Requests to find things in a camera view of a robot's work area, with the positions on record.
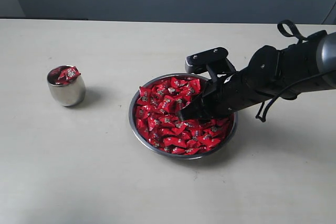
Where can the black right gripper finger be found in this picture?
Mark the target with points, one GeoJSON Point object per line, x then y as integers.
{"type": "Point", "coordinates": [196, 109]}

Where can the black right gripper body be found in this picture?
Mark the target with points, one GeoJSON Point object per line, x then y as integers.
{"type": "Point", "coordinates": [228, 95]}

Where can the red candy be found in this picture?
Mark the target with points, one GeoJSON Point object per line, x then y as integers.
{"type": "Point", "coordinates": [54, 75]}
{"type": "Point", "coordinates": [69, 74]}

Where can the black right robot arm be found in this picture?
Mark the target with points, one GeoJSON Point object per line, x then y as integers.
{"type": "Point", "coordinates": [307, 66]}

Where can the pile of red candies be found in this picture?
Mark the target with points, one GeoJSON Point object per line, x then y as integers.
{"type": "Point", "coordinates": [170, 129]}

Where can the round steel bowl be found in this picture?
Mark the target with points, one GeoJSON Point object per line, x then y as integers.
{"type": "Point", "coordinates": [183, 116]}

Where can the steel cup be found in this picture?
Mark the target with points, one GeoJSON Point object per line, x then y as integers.
{"type": "Point", "coordinates": [68, 93]}

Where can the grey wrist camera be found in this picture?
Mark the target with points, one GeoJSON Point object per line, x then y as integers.
{"type": "Point", "coordinates": [213, 61]}

